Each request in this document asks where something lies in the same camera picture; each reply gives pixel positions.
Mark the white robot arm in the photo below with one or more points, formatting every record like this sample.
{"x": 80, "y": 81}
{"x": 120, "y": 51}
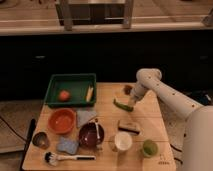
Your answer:
{"x": 197, "y": 152}

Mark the blue sponge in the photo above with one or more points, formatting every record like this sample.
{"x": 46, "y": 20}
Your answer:
{"x": 67, "y": 145}

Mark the white spoon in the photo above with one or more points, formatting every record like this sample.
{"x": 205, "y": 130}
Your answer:
{"x": 97, "y": 130}

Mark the orange tomato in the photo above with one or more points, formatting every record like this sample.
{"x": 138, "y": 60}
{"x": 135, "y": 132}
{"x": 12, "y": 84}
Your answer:
{"x": 64, "y": 96}

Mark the orange red bowl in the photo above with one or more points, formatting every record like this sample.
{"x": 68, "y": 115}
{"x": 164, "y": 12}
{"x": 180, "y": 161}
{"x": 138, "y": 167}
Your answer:
{"x": 62, "y": 121}

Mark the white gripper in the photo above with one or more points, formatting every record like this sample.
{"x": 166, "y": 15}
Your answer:
{"x": 136, "y": 94}

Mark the wooden chair frame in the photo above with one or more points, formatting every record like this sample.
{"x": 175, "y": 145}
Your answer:
{"x": 94, "y": 12}

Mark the white cup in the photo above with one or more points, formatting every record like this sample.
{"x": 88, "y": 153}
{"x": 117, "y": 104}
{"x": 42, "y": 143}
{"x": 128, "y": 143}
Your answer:
{"x": 121, "y": 142}

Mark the dark red bowl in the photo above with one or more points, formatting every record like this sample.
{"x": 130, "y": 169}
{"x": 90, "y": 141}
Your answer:
{"x": 88, "y": 137}

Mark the small metal cup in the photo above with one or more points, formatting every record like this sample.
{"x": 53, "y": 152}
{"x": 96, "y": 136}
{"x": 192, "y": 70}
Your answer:
{"x": 41, "y": 140}

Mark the grey cloth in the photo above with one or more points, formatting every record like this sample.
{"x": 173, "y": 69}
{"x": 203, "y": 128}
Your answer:
{"x": 84, "y": 116}

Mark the brown grape cluster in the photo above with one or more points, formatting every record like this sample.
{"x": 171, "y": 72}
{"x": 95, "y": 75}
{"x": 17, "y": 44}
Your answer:
{"x": 127, "y": 89}

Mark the yellow corn piece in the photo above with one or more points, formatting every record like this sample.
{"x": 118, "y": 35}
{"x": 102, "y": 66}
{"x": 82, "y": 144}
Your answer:
{"x": 89, "y": 93}

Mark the white dish brush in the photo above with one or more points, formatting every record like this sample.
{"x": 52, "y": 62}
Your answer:
{"x": 53, "y": 158}

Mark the green plastic tray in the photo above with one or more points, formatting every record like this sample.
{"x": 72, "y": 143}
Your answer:
{"x": 76, "y": 84}

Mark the green cup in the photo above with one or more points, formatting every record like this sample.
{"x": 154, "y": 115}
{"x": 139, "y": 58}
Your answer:
{"x": 149, "y": 148}

